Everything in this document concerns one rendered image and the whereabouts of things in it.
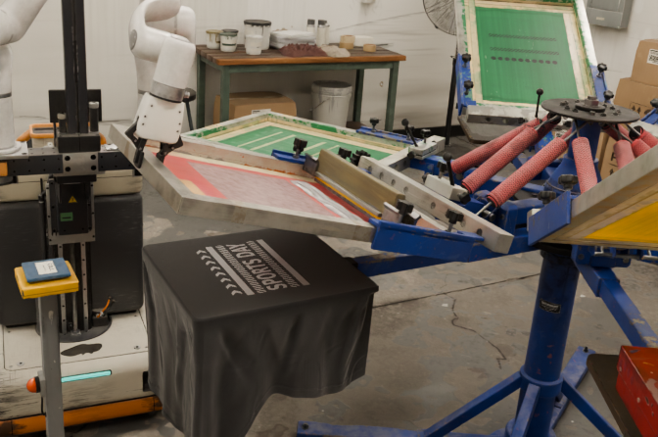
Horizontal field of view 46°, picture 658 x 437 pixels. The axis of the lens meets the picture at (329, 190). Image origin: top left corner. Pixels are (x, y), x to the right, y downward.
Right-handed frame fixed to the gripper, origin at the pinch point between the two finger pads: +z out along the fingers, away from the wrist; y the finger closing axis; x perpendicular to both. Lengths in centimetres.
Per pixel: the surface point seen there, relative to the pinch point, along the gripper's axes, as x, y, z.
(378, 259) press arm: 2, -72, 16
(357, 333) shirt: 21, -58, 30
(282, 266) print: 3.0, -41.4, 20.7
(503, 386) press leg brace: -5, -149, 59
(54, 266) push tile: -12.2, 11.6, 33.2
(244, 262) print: -2.7, -33.2, 23.0
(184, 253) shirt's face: -13.2, -21.0, 26.4
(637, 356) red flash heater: 90, -66, -2
